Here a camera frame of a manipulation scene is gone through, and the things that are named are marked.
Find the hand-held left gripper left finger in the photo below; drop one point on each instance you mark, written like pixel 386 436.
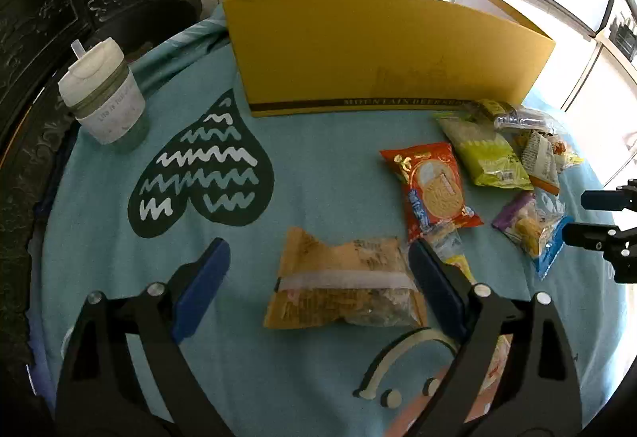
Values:
pixel 201 287

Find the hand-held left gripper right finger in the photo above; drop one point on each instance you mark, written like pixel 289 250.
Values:
pixel 438 288

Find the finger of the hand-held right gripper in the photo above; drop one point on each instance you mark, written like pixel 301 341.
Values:
pixel 587 236
pixel 602 200

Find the brown clear snack packet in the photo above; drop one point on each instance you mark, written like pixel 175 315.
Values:
pixel 338 257

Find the yellow cardboard box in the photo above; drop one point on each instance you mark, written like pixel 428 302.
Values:
pixel 373 48

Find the blue clear snack packet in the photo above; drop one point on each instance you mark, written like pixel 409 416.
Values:
pixel 550 249

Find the small yellow clear packet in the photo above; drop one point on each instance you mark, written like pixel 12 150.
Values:
pixel 450 245

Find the small red yellow packet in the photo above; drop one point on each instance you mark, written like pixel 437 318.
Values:
pixel 566 151

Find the orange white snack packet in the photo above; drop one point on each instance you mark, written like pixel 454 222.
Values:
pixel 540 159

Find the purple snack packet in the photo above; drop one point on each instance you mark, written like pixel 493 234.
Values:
pixel 514 213

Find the red biscuit packet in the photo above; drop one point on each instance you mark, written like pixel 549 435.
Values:
pixel 433 188

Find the clear dark snack packet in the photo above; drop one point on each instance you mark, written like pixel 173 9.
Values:
pixel 522 119

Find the green snack packet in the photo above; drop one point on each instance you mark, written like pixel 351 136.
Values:
pixel 487 153

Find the olive snack packet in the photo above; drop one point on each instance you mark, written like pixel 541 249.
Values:
pixel 490 107

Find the teal printed cloth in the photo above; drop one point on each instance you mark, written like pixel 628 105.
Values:
pixel 323 178

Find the white lidded cup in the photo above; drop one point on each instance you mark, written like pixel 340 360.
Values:
pixel 107 103

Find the dark carved wooden furniture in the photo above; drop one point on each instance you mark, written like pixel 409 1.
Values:
pixel 45 18

